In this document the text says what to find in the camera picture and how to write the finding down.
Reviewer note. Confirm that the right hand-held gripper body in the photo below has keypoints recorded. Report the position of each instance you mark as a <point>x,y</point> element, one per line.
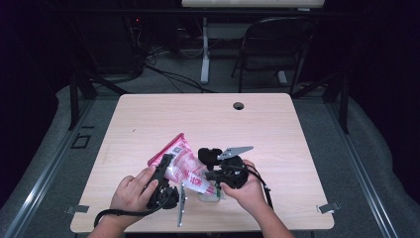
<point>234,173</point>

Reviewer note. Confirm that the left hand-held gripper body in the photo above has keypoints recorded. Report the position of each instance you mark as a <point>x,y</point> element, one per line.
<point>163,198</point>

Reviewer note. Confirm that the glass jar with black lid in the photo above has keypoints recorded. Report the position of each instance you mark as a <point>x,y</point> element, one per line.
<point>208,155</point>

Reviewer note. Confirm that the pink and white plastic bag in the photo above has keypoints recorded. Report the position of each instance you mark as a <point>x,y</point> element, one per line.
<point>186,165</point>

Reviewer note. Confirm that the person's right hand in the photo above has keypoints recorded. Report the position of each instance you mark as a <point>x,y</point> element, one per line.
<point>251,198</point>

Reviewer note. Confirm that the person's left hand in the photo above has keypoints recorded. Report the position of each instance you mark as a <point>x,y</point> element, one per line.
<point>130,198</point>

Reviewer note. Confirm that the grey tape tab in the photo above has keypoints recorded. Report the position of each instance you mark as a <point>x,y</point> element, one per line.
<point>77,209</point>
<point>328,208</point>

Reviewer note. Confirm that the white desk leg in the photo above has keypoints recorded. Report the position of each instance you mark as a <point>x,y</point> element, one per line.
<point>205,66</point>

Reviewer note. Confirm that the white desk foot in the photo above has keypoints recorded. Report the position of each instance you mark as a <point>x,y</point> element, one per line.
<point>282,78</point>

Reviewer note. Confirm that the black metal stand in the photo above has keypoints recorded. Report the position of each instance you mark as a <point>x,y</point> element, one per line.
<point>73,99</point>
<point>344,105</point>

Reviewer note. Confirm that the black computer case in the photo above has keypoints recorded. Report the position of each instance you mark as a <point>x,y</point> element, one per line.
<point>109,46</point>

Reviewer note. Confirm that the black folding chair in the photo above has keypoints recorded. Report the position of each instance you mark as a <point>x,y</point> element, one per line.
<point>280,36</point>

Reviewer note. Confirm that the aluminium floor rail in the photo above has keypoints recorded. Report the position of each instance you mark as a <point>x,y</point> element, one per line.
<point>369,198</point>
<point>39,195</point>

